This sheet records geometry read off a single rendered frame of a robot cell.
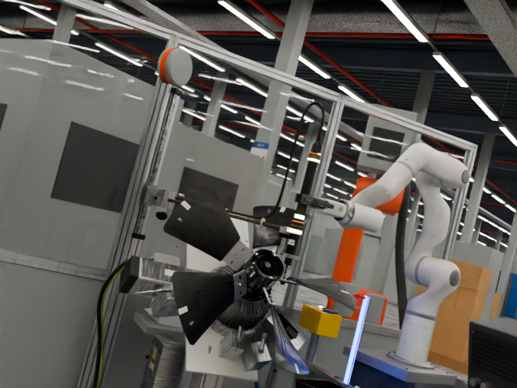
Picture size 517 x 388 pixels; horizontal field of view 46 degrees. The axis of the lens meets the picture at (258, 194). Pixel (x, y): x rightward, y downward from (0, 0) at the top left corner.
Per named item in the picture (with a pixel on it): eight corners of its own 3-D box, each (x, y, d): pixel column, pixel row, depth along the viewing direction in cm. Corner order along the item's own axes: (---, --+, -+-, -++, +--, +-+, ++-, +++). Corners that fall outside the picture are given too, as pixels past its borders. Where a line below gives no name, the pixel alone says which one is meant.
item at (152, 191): (141, 204, 242) (146, 183, 243) (152, 206, 248) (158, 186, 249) (160, 209, 237) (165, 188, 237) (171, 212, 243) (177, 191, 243)
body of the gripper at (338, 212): (347, 222, 212) (320, 214, 208) (332, 220, 222) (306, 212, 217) (353, 202, 213) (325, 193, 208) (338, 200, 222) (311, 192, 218)
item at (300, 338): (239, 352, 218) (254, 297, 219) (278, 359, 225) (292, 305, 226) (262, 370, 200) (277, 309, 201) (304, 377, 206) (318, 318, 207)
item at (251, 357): (245, 372, 206) (239, 352, 209) (260, 369, 209) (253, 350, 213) (256, 362, 200) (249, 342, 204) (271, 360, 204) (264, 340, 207)
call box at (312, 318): (296, 328, 255) (302, 302, 255) (317, 332, 258) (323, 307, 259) (315, 338, 240) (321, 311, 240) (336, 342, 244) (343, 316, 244)
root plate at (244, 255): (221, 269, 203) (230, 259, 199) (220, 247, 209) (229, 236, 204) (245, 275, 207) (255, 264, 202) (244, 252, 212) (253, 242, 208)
